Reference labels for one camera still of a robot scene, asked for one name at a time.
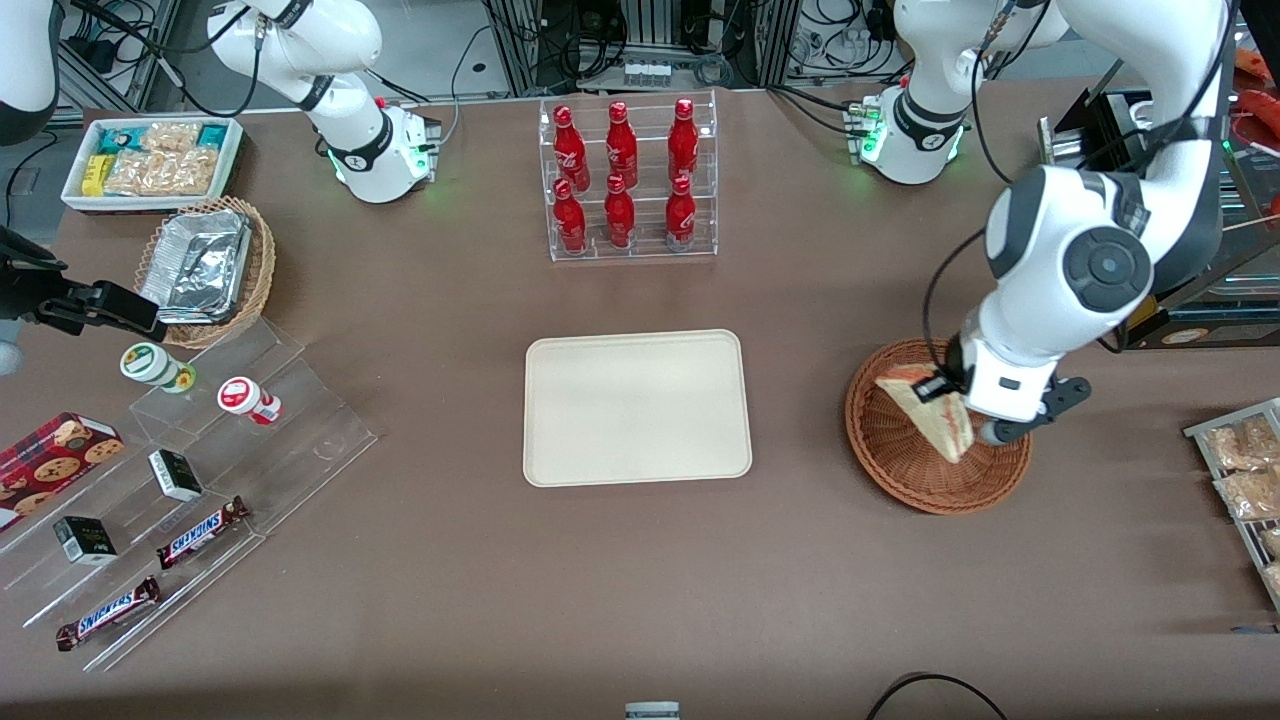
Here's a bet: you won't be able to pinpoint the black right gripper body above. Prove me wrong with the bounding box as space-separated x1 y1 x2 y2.
0 265 101 336

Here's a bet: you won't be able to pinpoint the triangular sandwich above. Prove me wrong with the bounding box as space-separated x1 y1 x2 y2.
875 365 976 464

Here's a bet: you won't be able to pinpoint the brown wicker basket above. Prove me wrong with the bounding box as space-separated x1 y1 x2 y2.
845 338 1033 516

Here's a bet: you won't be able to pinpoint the light wicker basket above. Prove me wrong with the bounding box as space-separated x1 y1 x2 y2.
133 195 277 349

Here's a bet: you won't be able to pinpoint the tray of packaged crackers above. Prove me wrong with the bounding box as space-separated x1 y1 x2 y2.
1183 397 1280 613

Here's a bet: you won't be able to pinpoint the cream plastic tray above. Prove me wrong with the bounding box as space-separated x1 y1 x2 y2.
523 329 753 489

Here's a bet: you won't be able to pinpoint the green lid yogurt cup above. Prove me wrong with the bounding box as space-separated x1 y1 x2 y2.
120 342 197 394

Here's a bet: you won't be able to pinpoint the white snack bin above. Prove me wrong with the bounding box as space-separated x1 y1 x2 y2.
60 115 244 216

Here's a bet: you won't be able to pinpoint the stacked aluminium foil containers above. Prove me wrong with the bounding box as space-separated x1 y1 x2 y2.
140 210 251 326

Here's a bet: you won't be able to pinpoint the red lid yogurt cup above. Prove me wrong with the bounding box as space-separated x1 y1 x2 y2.
217 376 283 426

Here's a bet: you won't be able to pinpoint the clear cracker bag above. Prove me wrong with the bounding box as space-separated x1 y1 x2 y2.
105 148 221 197
140 122 201 153

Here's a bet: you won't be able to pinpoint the red tartan cookie box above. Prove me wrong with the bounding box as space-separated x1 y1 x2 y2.
0 412 126 534

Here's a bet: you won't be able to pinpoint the small black carton box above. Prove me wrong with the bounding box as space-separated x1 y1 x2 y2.
148 449 204 502
53 516 118 566

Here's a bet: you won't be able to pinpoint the clear acrylic stepped shelf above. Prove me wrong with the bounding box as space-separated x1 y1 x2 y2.
0 318 379 673

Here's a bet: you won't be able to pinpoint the black metal shelf unit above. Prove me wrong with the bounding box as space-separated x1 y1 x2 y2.
1040 60 1280 351

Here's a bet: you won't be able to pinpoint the Snickers chocolate bar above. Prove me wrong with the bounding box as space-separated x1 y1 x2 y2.
55 575 161 652
155 496 251 571

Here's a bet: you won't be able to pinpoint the clear bag of biscuits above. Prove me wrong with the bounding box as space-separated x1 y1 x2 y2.
1205 415 1280 471
1215 468 1280 521

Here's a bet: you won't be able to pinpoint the red cola bottle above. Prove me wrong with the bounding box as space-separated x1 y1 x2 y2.
553 178 588 254
553 105 591 191
604 174 636 249
605 100 639 189
668 97 699 184
665 175 697 251

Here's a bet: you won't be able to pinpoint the clear acrylic bottle rack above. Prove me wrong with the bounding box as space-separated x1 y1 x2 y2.
538 90 719 263

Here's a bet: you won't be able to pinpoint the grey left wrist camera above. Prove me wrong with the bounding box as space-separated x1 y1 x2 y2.
978 376 1093 448

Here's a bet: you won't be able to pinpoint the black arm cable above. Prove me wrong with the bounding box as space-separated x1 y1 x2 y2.
920 228 1001 376

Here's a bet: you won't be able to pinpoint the black table cable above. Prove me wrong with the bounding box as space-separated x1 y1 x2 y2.
865 672 1009 720

